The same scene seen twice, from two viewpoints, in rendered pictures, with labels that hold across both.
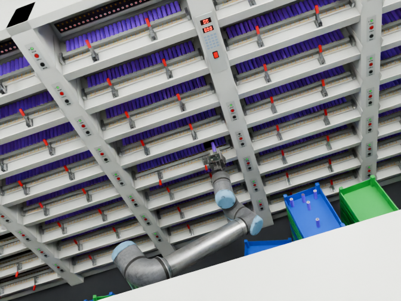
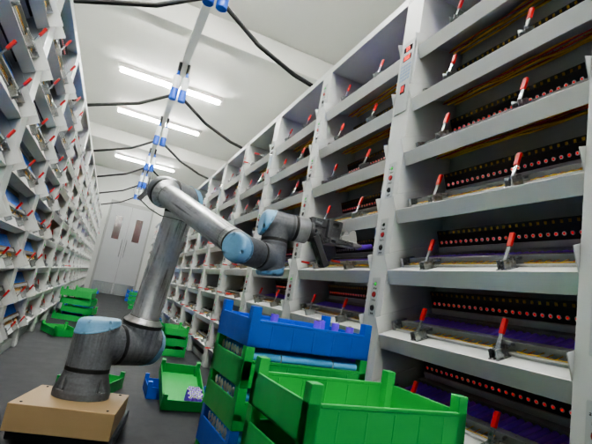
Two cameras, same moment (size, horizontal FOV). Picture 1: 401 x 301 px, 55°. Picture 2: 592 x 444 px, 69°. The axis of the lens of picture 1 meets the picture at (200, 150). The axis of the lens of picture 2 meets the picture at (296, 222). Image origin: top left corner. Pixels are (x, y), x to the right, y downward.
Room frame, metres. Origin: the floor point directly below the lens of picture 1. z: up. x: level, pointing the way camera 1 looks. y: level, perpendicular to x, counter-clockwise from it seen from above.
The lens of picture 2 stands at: (0.59, -1.31, 0.58)
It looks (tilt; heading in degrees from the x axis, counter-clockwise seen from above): 10 degrees up; 62
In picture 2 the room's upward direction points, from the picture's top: 10 degrees clockwise
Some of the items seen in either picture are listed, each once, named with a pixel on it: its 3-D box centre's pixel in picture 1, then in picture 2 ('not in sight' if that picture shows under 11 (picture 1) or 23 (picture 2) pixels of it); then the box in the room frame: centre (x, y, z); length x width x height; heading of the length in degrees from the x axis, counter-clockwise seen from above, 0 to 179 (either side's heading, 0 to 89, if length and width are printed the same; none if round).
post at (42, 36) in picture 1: (115, 160); (317, 241); (1.68, 0.46, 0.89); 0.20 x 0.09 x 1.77; 174
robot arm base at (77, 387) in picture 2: not in sight; (84, 381); (0.80, 0.42, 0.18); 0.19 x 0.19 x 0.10
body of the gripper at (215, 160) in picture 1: (218, 166); (323, 232); (1.38, -0.05, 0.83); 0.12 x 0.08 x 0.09; 172
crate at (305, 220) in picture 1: (312, 214); (293, 329); (1.12, -0.41, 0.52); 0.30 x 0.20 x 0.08; 177
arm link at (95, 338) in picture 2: not in sight; (96, 341); (0.81, 0.43, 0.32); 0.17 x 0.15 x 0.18; 24
